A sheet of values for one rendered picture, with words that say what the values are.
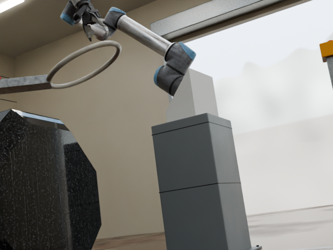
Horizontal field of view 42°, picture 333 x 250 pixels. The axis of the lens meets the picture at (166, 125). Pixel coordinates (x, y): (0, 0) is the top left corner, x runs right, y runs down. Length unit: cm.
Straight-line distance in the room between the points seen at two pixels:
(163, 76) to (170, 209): 89
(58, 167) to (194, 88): 107
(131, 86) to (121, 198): 200
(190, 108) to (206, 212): 65
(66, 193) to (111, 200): 576
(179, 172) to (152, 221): 482
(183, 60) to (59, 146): 115
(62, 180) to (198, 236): 91
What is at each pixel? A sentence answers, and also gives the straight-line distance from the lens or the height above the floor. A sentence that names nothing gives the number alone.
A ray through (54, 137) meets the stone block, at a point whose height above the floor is 72.
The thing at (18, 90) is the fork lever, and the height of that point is 110.
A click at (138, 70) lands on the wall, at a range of 779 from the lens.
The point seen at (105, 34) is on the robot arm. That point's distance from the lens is 315.
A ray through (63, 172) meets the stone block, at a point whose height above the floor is 55.
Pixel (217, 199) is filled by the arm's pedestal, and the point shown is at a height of 34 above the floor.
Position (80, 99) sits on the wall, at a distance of 848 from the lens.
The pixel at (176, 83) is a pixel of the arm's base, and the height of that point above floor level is 112.
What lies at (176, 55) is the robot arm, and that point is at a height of 131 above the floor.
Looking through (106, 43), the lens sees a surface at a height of 125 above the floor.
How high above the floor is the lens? 30
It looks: 11 degrees up
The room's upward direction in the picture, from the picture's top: 8 degrees counter-clockwise
